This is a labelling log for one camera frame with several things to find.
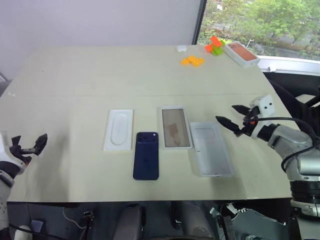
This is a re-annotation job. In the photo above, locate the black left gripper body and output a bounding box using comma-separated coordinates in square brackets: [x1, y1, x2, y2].
[9, 143, 35, 167]

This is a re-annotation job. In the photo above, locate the white moulded insert tray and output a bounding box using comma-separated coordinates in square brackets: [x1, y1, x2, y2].
[103, 108, 135, 152]

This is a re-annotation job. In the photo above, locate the grey chair part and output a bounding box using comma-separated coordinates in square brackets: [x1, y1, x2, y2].
[0, 71, 13, 97]

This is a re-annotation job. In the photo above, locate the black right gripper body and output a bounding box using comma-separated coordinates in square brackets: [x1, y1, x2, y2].
[239, 106, 261, 138]

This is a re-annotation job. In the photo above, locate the white phone box lid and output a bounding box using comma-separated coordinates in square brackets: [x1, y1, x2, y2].
[189, 121, 237, 178]

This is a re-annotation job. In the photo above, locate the white phone box base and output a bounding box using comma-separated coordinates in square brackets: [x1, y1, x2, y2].
[156, 105, 194, 150]

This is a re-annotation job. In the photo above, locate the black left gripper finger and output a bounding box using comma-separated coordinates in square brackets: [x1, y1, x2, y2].
[11, 135, 22, 151]
[31, 133, 49, 157]

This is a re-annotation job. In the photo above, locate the dark window frame post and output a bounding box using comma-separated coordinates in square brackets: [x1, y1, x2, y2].
[191, 0, 208, 47]

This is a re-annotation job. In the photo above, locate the white window sill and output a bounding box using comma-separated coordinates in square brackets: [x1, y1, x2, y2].
[256, 55, 320, 74]

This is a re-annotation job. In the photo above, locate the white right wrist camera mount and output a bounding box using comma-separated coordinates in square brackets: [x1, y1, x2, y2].
[249, 94, 275, 119]

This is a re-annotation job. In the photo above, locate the orange and green block toy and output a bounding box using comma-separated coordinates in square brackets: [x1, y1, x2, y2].
[204, 35, 226, 57]

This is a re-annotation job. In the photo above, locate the dark grey rounded shape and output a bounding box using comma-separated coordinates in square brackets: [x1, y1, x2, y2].
[172, 200, 215, 240]
[119, 203, 147, 240]

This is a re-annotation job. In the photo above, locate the small black device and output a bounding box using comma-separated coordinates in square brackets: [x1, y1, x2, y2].
[82, 210, 96, 226]

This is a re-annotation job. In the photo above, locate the thin white cable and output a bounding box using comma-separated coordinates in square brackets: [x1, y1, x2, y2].
[62, 206, 85, 230]

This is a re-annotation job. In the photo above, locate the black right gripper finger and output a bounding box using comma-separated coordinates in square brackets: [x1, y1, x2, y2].
[231, 104, 251, 116]
[215, 115, 242, 137]

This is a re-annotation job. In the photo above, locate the dark blue smartphone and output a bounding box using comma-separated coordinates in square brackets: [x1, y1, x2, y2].
[132, 131, 160, 182]

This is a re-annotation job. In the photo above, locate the grey metal bracket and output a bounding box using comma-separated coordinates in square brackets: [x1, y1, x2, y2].
[209, 206, 236, 240]

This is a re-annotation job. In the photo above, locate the white box with orange phone print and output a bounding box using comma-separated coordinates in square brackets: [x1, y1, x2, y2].
[222, 41, 260, 69]

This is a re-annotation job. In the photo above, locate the yellow toy pieces cluster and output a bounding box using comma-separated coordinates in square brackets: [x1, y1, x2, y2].
[180, 55, 206, 68]

